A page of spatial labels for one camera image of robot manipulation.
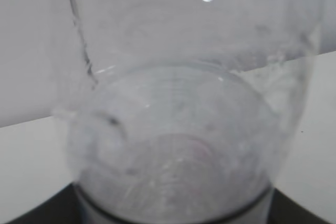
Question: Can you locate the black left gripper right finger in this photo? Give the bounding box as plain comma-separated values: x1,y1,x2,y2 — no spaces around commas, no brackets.
267,188,334,224

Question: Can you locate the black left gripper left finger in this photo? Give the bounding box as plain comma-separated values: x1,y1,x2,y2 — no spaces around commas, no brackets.
10,184,81,224

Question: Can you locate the clear water bottle red label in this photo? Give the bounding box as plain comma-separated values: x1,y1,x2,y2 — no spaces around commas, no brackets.
50,0,323,223

